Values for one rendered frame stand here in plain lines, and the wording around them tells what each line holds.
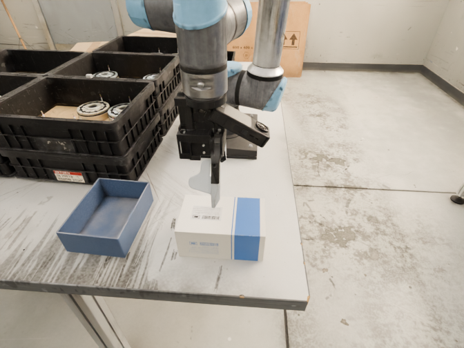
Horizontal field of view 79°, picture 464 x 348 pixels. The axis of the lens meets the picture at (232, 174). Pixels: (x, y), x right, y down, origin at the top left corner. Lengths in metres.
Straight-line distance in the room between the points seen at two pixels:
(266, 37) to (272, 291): 0.66
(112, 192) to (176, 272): 0.33
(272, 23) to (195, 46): 0.47
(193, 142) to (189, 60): 0.14
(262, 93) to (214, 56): 0.50
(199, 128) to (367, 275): 1.31
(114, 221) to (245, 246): 0.37
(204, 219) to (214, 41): 0.38
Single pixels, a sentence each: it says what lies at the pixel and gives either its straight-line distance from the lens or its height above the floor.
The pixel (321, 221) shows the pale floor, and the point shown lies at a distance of 1.79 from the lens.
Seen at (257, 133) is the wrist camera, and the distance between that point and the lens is 0.50.
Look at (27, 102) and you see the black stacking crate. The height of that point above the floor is 0.89.
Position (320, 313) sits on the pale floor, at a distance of 1.46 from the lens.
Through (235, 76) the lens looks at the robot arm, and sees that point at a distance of 0.96.
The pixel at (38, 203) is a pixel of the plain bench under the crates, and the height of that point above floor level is 0.70.
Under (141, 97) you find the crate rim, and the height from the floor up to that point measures 0.93.
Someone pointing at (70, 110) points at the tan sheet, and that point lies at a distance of 1.16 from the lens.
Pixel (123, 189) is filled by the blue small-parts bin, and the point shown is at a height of 0.74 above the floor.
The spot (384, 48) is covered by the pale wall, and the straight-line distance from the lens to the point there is 4.40.
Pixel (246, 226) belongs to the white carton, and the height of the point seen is 0.79.
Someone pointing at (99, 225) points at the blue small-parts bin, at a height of 0.70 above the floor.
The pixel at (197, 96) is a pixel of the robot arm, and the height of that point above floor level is 1.09.
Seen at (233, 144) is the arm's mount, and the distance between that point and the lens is 0.99.
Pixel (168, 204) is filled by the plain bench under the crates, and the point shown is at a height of 0.70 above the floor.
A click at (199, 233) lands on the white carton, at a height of 0.79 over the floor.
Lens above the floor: 1.27
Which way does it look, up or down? 38 degrees down
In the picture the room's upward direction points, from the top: straight up
